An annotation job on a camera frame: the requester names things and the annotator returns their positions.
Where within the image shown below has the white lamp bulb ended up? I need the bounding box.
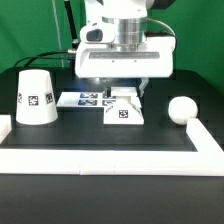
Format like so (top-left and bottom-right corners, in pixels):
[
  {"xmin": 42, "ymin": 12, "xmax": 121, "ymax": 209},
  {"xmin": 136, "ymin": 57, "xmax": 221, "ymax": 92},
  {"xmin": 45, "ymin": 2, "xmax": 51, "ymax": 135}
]
[{"xmin": 168, "ymin": 96, "xmax": 198, "ymax": 125}]

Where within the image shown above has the black cable bundle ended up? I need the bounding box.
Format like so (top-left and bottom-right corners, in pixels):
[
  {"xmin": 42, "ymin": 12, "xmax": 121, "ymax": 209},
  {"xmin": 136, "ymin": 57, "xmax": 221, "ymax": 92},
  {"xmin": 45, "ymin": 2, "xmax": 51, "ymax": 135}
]
[{"xmin": 13, "ymin": 48, "xmax": 81, "ymax": 68}]

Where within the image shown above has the white foam border frame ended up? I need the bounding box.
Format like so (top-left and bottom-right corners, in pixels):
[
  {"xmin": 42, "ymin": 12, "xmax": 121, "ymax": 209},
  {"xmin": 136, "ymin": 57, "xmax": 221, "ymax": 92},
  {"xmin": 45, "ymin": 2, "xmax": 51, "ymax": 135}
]
[{"xmin": 0, "ymin": 118, "xmax": 224, "ymax": 176}]

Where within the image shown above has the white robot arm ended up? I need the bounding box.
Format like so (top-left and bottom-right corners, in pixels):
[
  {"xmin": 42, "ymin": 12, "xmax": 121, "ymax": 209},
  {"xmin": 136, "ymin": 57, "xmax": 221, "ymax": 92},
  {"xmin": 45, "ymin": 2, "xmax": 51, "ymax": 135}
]
[{"xmin": 75, "ymin": 0, "xmax": 176, "ymax": 94}]

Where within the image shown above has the white lamp shade cone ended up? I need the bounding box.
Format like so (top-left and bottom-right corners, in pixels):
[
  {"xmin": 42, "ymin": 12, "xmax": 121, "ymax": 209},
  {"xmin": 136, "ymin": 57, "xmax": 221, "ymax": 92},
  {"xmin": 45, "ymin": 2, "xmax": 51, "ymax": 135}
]
[{"xmin": 16, "ymin": 69, "xmax": 58, "ymax": 125}]

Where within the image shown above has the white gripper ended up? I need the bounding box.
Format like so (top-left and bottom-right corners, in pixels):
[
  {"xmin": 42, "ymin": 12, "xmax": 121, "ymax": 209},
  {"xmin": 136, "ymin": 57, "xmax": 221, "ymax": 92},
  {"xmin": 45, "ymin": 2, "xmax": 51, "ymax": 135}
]
[{"xmin": 75, "ymin": 36, "xmax": 176, "ymax": 98}]

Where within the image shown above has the white lamp base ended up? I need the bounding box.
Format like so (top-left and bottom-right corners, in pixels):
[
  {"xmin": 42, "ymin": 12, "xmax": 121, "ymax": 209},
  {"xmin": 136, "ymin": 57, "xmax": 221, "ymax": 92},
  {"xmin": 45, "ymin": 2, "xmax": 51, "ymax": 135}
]
[{"xmin": 103, "ymin": 87, "xmax": 144, "ymax": 125}]

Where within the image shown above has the white marker sheet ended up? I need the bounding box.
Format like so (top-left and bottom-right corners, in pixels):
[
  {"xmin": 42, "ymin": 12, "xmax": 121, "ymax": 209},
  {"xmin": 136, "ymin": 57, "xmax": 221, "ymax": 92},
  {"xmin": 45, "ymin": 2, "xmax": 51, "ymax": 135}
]
[{"xmin": 57, "ymin": 92, "xmax": 116, "ymax": 108}]

